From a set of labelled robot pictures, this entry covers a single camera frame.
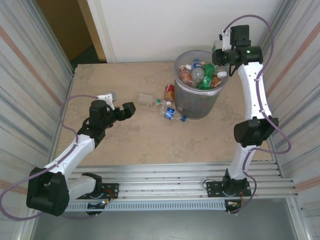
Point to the green plastic soda bottle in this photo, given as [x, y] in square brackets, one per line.
[208, 69]
[205, 82]

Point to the clear bottle Pepsi blue label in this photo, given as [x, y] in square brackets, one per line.
[197, 71]

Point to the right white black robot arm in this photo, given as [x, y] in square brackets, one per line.
[255, 132]

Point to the clear plastic bin liner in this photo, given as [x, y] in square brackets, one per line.
[182, 58]

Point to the grey mesh waste bin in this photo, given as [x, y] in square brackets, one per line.
[195, 107]

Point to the yellow power connector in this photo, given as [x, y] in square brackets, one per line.
[233, 203]
[107, 201]

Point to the brown wooden door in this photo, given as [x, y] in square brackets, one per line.
[62, 25]

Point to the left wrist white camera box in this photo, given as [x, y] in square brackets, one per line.
[107, 98]

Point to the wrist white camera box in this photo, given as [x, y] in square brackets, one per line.
[107, 98]
[226, 40]

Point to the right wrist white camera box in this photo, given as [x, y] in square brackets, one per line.
[226, 40]

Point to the aluminium frame rails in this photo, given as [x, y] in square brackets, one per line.
[162, 175]

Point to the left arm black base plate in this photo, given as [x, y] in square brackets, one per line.
[112, 190]

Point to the white door frame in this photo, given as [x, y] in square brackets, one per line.
[101, 25]

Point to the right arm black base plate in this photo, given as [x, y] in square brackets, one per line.
[215, 187]

